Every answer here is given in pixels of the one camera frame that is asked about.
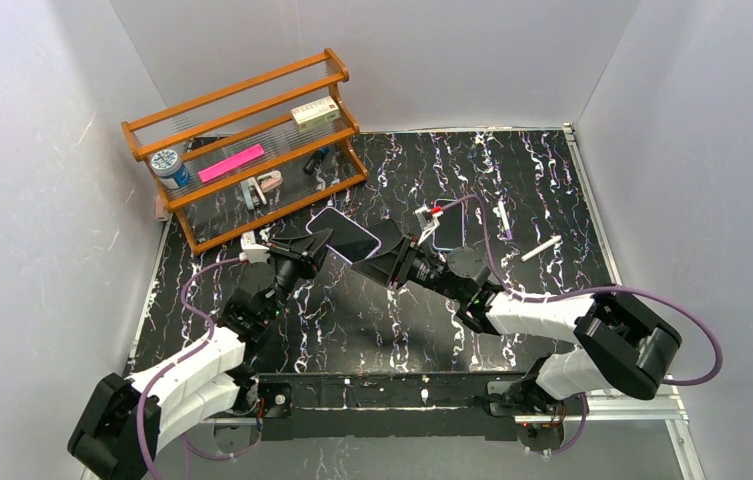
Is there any white marker pen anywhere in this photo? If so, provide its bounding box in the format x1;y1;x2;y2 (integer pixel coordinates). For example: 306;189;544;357
520;235;562;262

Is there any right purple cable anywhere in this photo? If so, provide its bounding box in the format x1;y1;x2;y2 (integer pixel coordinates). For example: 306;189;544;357
438;194;725;456

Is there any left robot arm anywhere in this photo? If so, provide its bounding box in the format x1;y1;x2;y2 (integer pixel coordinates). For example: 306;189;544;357
67;229;333;479

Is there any dark marker pen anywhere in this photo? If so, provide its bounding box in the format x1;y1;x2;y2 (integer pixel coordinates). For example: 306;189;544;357
302;147;329;175

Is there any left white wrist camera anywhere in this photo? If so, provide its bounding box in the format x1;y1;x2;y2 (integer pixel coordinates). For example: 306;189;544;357
239;231;270;264

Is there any pink teal stapler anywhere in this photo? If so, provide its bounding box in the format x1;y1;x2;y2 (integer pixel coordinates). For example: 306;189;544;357
240;170;283;211

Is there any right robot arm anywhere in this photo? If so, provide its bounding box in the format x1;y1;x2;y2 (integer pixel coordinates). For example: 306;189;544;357
352;235;682;412

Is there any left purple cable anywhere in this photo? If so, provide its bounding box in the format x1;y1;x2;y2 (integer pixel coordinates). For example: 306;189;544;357
136;256;261;480

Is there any black smartphone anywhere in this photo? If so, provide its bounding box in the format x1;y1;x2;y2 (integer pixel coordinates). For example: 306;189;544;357
307;207;381;262
432;202;466;252

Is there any orange wooden shelf rack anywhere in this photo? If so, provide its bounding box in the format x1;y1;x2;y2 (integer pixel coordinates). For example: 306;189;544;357
121;48;369;254

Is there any white pen with purple tip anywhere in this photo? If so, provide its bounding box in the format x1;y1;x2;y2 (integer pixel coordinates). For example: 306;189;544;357
496;200;513;241

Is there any blue white jar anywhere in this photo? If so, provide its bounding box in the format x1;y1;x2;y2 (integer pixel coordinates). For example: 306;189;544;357
148;149;190;190

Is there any pink flat bar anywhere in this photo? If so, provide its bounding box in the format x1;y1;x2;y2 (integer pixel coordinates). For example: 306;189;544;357
198;144;265;183

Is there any white small box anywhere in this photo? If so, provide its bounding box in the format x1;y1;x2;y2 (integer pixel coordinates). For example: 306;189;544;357
290;96;340;131

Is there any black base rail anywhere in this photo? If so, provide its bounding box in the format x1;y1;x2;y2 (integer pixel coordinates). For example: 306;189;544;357
213;370;566;458

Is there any purple cable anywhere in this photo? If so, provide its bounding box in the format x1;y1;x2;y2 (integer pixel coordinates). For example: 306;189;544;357
136;256;261;480
438;194;725;456

